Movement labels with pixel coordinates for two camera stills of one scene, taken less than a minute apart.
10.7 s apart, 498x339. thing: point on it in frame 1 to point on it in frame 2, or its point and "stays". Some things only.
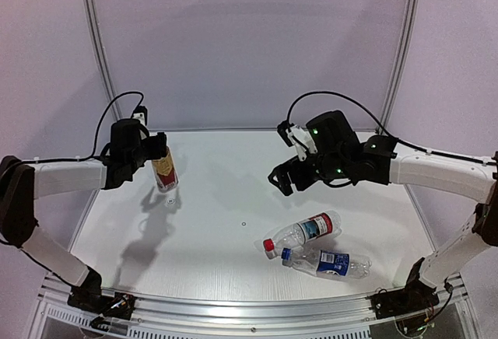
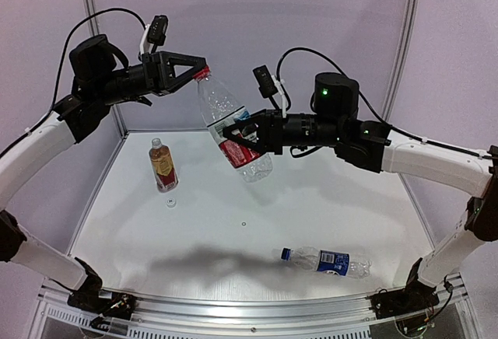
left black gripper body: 156,145 to 158,73
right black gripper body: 294,173 to 272,131
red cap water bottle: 314,227 to 221,110
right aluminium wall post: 407,42 stays
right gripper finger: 283,166 to 257,116
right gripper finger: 282,180 to 246,134
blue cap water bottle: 326,262 stays
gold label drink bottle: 166,172 stays
